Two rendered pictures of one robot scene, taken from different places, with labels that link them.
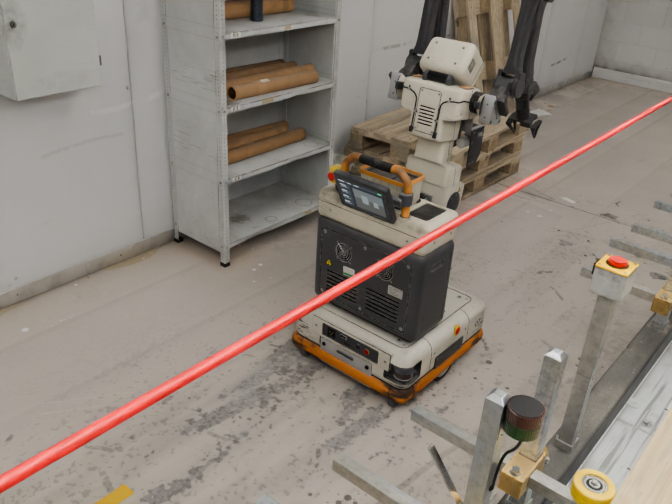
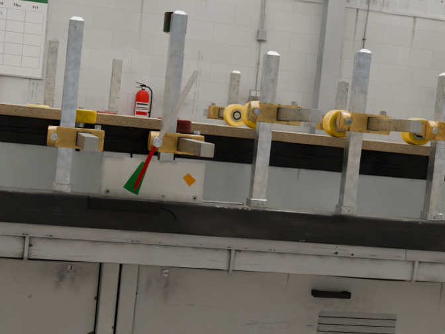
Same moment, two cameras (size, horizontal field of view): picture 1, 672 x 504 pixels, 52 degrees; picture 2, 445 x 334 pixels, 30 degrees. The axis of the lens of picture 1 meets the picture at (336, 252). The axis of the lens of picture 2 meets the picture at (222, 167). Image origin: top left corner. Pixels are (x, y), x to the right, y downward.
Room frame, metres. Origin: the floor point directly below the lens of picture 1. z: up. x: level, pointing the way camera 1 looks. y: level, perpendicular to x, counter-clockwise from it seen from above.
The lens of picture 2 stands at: (2.46, 1.11, 0.91)
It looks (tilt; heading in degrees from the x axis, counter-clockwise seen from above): 3 degrees down; 218
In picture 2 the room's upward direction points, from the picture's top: 6 degrees clockwise
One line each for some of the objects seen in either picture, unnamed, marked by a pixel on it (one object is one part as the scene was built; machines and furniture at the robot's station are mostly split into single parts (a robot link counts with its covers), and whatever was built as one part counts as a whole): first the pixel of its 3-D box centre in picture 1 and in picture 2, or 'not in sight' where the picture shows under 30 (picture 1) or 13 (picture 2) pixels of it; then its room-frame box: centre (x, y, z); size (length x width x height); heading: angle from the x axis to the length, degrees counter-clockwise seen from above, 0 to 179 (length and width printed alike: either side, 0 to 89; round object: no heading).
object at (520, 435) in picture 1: (522, 423); (175, 28); (0.87, -0.32, 1.14); 0.06 x 0.06 x 0.02
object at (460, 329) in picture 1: (390, 322); not in sight; (2.61, -0.27, 0.16); 0.67 x 0.64 x 0.25; 142
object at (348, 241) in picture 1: (387, 246); not in sight; (2.54, -0.21, 0.59); 0.55 x 0.34 x 0.83; 52
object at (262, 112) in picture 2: not in sight; (273, 113); (0.69, -0.12, 0.95); 0.14 x 0.06 x 0.05; 142
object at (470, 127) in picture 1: (449, 133); not in sight; (2.84, -0.45, 0.99); 0.28 x 0.16 x 0.22; 52
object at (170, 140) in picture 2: not in sight; (175, 143); (0.88, -0.28, 0.85); 0.14 x 0.06 x 0.05; 142
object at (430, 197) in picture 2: not in sight; (437, 160); (0.31, 0.18, 0.86); 0.04 x 0.04 x 0.48; 52
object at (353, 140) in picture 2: not in sight; (353, 140); (0.51, 0.02, 0.90); 0.04 x 0.04 x 0.48; 52
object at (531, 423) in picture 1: (524, 412); (175, 18); (0.87, -0.32, 1.16); 0.06 x 0.06 x 0.02
